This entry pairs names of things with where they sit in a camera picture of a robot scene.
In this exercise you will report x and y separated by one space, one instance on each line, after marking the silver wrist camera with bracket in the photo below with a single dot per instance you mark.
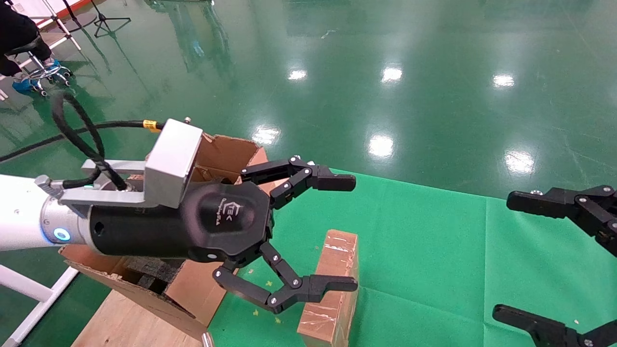
173 159

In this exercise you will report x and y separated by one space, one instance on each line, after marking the person in black clothes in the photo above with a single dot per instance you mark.
14 29

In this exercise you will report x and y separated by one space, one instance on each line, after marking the small taped cardboard box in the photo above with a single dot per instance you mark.
340 255

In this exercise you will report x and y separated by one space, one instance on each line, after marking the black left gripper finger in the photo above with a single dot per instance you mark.
318 285
332 182

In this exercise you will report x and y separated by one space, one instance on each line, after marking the black tripod stand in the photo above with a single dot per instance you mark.
103 21

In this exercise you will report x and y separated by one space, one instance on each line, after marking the white table leg frame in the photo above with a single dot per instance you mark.
59 20

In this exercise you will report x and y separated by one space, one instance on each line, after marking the black round base stand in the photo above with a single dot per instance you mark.
79 21

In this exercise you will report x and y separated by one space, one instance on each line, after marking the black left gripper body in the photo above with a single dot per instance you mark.
154 231

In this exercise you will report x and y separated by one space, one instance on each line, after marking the white tube frame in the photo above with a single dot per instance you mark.
29 288

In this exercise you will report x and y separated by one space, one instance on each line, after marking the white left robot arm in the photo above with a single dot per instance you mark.
19 212

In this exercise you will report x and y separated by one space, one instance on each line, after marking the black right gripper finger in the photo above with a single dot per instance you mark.
569 203
549 333

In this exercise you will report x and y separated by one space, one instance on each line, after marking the large open cardboard carton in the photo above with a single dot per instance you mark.
193 294

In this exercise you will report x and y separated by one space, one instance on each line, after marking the blue shoe cover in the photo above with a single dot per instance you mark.
54 63
21 86

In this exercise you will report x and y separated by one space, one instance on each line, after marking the wheeled metal stool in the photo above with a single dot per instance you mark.
43 72

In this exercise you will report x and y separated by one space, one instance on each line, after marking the black foam insert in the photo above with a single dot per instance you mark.
154 272

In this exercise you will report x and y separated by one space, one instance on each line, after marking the green cloth mat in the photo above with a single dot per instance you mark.
424 265

